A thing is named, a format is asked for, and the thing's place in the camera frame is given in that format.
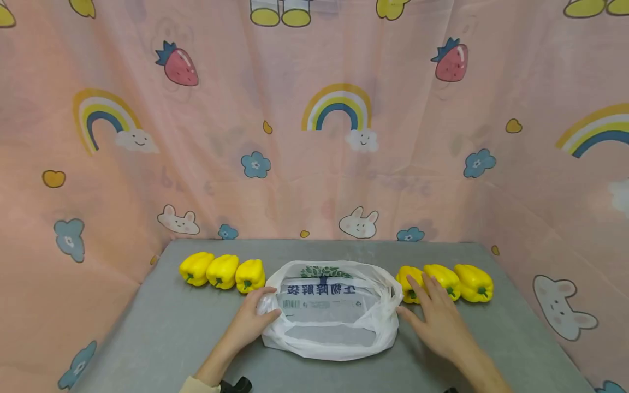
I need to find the person's left hand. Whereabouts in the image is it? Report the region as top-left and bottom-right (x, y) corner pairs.
(222, 287), (283, 354)

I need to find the person's right hand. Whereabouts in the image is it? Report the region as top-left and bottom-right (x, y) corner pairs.
(396, 272), (478, 365)

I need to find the white printed plastic bag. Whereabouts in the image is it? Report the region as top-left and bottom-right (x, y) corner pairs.
(256, 260), (404, 362)

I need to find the person's left forearm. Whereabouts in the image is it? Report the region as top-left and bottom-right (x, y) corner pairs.
(179, 342), (239, 393)

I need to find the person's right forearm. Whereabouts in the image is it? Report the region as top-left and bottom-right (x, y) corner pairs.
(455, 349), (515, 393)

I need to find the yellow bell pepper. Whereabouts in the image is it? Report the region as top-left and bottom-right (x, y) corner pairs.
(179, 252), (216, 287)
(235, 259), (266, 294)
(395, 266), (426, 305)
(423, 264), (462, 302)
(453, 264), (494, 303)
(206, 254), (241, 290)

